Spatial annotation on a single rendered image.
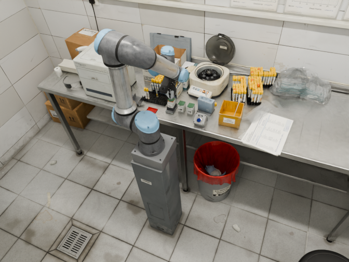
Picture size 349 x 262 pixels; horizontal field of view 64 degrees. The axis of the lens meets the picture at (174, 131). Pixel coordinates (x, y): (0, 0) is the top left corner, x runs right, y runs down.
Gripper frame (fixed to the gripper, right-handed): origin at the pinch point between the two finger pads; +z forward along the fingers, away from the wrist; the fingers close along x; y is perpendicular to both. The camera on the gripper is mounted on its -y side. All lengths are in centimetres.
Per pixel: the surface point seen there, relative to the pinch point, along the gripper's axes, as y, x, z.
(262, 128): 2, -59, 8
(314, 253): -52, -100, 32
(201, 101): 4.9, -19.6, 0.9
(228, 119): -2.7, -39.5, 3.4
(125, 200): -35, 35, 97
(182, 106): 0.0, -8.2, 4.1
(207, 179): -14, -31, 58
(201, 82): 20.9, -13.6, -0.8
